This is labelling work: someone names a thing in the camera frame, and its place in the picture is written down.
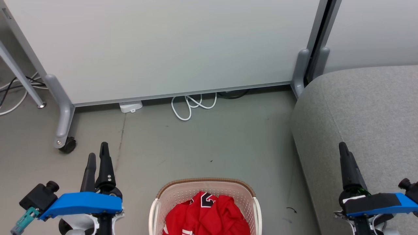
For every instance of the blue left camera mount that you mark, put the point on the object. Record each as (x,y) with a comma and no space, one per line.
(81,202)

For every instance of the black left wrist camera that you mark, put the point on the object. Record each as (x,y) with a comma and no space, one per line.
(37,195)

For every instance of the red jersey garment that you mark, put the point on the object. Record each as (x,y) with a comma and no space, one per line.
(212,215)

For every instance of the black caster wheel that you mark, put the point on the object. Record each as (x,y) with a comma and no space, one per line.
(69,145)

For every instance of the grey metal table leg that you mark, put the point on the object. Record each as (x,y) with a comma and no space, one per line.
(19,73)

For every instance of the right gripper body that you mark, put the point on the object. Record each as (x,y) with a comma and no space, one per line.
(362,225)

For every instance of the beige perforated laundry basket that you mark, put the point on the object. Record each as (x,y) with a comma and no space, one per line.
(183,195)

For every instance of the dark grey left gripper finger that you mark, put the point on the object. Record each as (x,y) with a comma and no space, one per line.
(106,169)
(89,176)

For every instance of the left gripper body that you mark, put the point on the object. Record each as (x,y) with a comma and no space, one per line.
(104,225)

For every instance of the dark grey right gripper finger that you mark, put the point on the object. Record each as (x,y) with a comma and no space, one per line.
(351,173)

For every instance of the blue right camera mount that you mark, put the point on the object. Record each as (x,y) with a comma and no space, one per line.
(378,204)

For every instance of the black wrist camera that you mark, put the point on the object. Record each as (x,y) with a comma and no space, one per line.
(37,195)
(409,189)

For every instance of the white power adapter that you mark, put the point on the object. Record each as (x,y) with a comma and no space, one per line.
(130,106)

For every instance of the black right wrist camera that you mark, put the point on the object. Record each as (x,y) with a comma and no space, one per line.
(409,189)

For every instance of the grey fabric sofa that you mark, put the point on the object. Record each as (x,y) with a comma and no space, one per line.
(369,124)

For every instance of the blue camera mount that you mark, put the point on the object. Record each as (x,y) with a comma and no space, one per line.
(378,204)
(81,202)

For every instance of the grey partition leg with caster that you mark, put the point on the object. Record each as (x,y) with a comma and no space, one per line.
(64,111)

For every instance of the white partition panel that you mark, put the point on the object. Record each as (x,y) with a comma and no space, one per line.
(169,45)
(372,29)

